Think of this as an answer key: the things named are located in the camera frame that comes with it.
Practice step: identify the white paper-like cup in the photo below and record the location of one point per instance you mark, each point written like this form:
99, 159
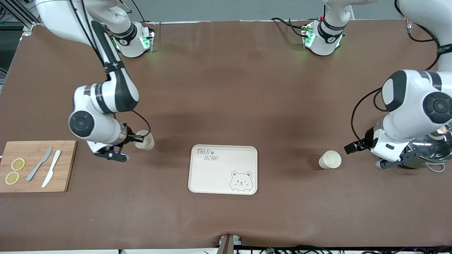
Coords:
332, 159
148, 143

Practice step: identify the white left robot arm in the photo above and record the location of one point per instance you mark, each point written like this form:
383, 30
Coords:
409, 91

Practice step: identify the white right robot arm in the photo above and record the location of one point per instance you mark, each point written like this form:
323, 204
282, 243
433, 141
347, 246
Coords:
113, 91

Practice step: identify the bamboo cutting board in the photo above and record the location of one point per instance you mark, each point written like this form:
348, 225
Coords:
69, 158

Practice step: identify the white plastic knife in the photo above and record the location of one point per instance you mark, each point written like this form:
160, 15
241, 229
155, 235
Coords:
53, 165

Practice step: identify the grey plastic knife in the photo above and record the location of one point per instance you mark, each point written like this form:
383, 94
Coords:
45, 157

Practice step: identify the yellow lemon slice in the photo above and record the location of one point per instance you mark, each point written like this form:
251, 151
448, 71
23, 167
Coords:
18, 164
12, 178

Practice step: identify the cream bear print tray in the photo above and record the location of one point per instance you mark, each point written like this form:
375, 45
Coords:
219, 181

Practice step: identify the brown table cover sheet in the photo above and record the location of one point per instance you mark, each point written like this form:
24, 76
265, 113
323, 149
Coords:
226, 88

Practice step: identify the metal table clamp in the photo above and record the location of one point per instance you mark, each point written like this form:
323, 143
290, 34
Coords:
227, 245

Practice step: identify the aluminium frame profile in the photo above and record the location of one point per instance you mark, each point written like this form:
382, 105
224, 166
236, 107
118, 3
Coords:
24, 20

